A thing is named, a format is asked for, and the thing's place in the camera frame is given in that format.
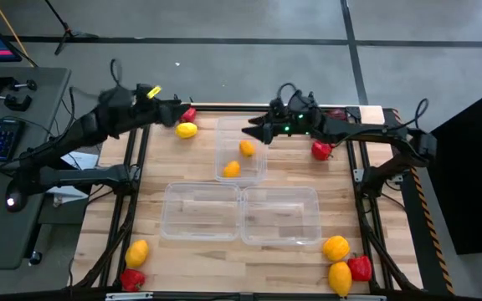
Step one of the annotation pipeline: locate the black tripod stand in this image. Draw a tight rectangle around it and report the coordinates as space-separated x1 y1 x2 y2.
42 0 100 56

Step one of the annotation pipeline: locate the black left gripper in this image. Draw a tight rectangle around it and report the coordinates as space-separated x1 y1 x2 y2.
131 83 191 128

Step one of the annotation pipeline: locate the large orange-yellow fruit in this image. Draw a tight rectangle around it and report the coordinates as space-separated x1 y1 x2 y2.
327 261 353 298

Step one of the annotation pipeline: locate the dark red apple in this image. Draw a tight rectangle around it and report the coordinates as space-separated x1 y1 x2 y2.
326 107 349 122

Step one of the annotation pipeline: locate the yellow cable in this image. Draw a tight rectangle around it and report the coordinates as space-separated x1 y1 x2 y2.
0 0 31 64

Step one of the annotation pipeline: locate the black yellow hazard strip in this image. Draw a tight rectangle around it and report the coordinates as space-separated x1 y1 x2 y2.
391 108 455 296

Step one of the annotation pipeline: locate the pale yellow lemon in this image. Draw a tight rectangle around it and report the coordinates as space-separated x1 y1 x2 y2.
175 121 199 140

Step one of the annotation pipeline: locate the black metal table frame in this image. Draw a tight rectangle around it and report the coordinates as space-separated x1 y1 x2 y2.
71 103 422 293

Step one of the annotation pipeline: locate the yellow fruit with dark spot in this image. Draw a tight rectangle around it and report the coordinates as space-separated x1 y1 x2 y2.
124 239 150 269

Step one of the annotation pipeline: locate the small orange citrus fruit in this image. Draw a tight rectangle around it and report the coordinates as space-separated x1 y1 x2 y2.
238 140 256 158
223 160 242 179

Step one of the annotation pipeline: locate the silver metal bracket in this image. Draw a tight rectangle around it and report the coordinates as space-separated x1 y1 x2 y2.
339 293 387 301
105 291 154 301

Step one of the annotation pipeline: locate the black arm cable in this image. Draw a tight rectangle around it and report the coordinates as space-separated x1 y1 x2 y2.
109 58 124 88
403 98 430 129

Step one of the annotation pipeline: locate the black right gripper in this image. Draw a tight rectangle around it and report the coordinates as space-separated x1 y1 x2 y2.
241 94 324 145

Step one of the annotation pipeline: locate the red bell pepper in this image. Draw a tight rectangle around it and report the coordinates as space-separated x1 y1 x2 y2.
310 140 335 162
180 107 198 124
346 253 373 283
119 268 146 293

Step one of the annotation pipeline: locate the black c-clamp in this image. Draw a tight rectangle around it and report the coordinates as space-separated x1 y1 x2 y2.
0 74 38 94
0 89 33 112

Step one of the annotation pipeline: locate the black computer mouse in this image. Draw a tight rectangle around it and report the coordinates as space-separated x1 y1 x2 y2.
5 186 28 213

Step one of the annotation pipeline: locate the narrow clear plastic container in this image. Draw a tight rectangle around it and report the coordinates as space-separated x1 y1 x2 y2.
214 115 268 187

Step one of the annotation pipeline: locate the black cabinet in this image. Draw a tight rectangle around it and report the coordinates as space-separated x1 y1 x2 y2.
427 81 482 255

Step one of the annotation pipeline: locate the white folded paper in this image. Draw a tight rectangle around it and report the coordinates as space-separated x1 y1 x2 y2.
44 186 90 206

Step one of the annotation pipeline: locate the yellow bell pepper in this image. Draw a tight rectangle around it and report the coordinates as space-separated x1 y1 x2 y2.
322 235 351 263

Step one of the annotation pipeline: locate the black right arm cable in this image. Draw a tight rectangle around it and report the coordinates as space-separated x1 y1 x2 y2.
403 98 430 129

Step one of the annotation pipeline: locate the white paper sheet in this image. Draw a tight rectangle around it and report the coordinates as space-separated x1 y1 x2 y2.
60 150 100 171

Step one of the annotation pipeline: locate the wide clear plastic container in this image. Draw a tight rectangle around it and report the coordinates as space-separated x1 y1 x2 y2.
239 186 323 247
160 181 242 242

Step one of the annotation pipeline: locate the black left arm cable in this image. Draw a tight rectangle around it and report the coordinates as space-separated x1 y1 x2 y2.
109 58 124 88

